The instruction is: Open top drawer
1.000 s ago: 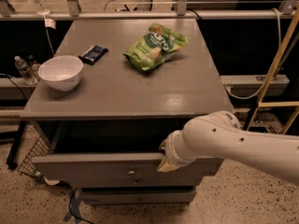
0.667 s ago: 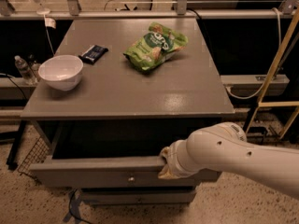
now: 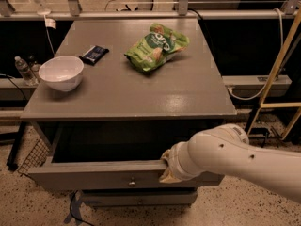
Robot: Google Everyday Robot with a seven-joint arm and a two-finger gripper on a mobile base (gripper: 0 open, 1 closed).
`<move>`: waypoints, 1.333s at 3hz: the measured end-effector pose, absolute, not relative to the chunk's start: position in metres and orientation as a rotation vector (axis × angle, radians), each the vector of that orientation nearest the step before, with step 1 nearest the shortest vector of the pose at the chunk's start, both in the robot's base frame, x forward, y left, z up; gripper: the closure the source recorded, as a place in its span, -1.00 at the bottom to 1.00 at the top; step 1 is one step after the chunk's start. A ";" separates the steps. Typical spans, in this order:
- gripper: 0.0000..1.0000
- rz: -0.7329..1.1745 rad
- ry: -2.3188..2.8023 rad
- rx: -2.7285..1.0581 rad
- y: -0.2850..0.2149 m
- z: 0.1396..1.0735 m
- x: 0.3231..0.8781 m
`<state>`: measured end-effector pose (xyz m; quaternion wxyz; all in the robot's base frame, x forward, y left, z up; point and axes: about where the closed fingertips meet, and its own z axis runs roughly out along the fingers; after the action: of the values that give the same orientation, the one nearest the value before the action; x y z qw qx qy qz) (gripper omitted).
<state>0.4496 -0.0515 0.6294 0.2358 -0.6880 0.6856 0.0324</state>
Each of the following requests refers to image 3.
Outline grey drawer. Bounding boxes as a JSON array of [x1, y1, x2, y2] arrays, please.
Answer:
[[81, 190, 198, 207], [29, 122, 223, 191]]

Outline grey bottom drawer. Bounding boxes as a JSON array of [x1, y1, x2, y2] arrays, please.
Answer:
[[81, 190, 198, 207]]

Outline grey drawer cabinet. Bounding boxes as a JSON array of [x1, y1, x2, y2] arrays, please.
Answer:
[[22, 18, 235, 194]]

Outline grey top drawer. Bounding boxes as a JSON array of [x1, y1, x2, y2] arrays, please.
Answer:
[[29, 122, 223, 191]]

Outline black floor cable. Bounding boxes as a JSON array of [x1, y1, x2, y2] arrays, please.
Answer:
[[68, 190, 95, 226]]

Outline white webcam on stand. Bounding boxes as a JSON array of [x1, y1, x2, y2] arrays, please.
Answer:
[[32, 0, 51, 16]]

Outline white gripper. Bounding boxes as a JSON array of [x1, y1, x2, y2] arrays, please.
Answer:
[[159, 142, 203, 184]]

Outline dark-capped bottle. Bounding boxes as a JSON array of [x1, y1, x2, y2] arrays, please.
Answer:
[[28, 55, 41, 81]]

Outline white cable right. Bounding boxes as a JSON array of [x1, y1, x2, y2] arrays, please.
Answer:
[[227, 8, 284, 102]]

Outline dark blue snack packet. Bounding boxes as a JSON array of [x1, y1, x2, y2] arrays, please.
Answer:
[[79, 45, 109, 66]]

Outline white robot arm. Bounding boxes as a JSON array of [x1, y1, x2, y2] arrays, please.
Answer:
[[159, 123, 301, 203]]

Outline yellow metal frame stand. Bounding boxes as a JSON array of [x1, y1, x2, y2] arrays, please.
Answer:
[[246, 7, 301, 141]]

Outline black wire basket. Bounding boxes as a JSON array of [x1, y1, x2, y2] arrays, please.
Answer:
[[18, 138, 49, 175]]

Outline black cable left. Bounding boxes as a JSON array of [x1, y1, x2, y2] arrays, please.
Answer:
[[0, 73, 28, 102]]

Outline white bowl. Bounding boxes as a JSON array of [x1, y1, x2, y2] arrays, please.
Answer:
[[39, 56, 84, 92]]

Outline clear plastic water bottle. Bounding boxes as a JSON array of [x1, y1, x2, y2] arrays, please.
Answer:
[[14, 56, 38, 86]]

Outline green chip bag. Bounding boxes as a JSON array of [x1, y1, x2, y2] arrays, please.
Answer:
[[124, 23, 190, 73]]

